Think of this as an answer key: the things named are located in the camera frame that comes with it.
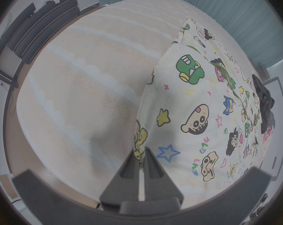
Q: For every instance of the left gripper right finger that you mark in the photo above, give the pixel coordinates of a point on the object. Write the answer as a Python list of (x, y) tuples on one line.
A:
[(164, 189)]

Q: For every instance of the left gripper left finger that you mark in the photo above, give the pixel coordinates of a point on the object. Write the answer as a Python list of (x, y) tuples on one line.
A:
[(118, 191)]

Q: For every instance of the white printed pyjama top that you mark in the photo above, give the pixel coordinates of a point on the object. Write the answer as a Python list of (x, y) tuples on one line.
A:
[(190, 90)]

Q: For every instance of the pink garment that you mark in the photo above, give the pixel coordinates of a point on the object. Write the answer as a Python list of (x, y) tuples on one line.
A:
[(267, 135)]

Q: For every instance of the black garment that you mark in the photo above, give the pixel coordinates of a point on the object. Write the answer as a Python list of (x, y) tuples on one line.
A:
[(264, 102)]

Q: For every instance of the grey bedside table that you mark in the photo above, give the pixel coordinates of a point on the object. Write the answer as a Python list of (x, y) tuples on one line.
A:
[(259, 69)]

